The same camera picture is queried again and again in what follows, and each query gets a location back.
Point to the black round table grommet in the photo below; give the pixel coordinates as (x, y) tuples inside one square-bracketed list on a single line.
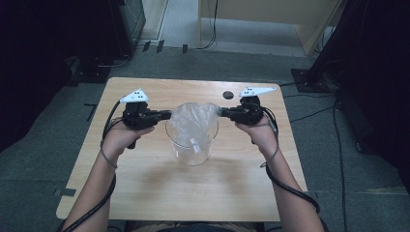
[(228, 95)]

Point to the person's left hand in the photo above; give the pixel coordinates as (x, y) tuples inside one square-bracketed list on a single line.
[(119, 140)]

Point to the black curtain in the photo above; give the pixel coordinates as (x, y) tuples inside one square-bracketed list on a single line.
[(38, 58), (377, 80)]

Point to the clear plastic bag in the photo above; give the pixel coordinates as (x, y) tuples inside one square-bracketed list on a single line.
[(193, 119)]

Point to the black floor tape strip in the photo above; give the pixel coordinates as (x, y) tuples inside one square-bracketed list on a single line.
[(66, 192)]

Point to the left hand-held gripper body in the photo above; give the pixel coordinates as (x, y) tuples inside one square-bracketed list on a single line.
[(138, 116)]

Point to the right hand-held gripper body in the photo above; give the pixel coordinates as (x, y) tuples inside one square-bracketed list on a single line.
[(249, 112)]

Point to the dark cabinet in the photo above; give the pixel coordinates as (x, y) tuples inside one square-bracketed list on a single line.
[(129, 22)]

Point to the person's right hand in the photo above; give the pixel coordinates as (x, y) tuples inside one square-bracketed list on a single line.
[(262, 135)]

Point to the black stand base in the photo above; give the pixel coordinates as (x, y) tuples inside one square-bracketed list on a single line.
[(306, 80)]

